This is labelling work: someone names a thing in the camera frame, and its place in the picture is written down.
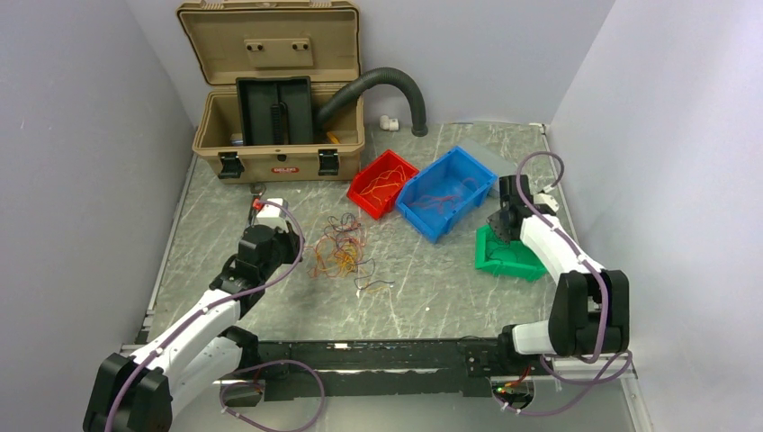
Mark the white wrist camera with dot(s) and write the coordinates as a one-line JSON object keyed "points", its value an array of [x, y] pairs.
{"points": [[544, 199], [269, 214]]}

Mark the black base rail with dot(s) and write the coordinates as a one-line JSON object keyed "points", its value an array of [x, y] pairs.
{"points": [[470, 366]]}

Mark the white pipe fitting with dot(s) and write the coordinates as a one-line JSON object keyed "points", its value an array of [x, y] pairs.
{"points": [[387, 123]]}

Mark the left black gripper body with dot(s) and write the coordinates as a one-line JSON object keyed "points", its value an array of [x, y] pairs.
{"points": [[284, 250]]}

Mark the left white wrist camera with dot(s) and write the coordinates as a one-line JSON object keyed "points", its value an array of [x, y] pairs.
{"points": [[269, 214]]}

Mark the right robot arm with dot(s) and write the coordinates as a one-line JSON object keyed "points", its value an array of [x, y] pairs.
{"points": [[590, 313]]}

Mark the green plastic bin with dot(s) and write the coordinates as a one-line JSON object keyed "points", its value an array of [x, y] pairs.
{"points": [[498, 258]]}

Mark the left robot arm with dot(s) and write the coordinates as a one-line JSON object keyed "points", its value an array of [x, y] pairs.
{"points": [[143, 391]]}

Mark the tan plastic toolbox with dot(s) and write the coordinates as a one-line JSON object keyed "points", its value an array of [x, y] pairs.
{"points": [[271, 65]]}

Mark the black toolbox tray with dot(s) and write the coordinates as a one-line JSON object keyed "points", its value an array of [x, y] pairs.
{"points": [[275, 111]]}

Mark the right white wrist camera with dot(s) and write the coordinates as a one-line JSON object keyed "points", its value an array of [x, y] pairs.
{"points": [[544, 199]]}

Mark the silver wrench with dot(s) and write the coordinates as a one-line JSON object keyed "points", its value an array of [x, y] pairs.
{"points": [[257, 191]]}

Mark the grey plastic case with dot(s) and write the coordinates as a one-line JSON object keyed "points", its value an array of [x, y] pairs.
{"points": [[490, 159]]}

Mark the blue plastic bin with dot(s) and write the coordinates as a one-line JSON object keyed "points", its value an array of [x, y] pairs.
{"points": [[443, 193]]}

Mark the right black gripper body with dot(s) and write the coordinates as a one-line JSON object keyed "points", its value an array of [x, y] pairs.
{"points": [[496, 221]]}

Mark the red plastic bin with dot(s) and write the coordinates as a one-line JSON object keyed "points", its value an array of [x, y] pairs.
{"points": [[376, 187]]}

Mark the yellow tool in toolbox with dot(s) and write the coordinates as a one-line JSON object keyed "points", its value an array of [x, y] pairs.
{"points": [[332, 138]]}

